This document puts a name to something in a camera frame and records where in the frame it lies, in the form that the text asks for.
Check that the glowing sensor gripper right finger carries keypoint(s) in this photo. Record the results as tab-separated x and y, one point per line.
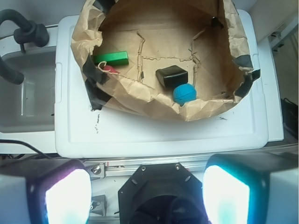
252	188

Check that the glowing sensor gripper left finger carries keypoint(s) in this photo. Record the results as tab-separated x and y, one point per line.
44	191

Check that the black box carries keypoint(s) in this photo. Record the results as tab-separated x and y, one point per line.
172	77

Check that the white plastic cooler lid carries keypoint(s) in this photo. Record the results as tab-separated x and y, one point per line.
81	132

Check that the blue ball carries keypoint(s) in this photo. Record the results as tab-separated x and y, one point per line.
184	93

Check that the small red object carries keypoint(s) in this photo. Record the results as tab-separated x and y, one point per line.
109	69

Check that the crumpled brown paper bag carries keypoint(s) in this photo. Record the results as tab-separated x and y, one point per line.
204	37

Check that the green rectangular block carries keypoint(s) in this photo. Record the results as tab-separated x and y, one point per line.
112	59

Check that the aluminium extrusion rail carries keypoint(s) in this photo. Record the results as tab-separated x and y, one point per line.
101	168

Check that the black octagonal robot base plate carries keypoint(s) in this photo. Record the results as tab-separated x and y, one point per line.
162	194

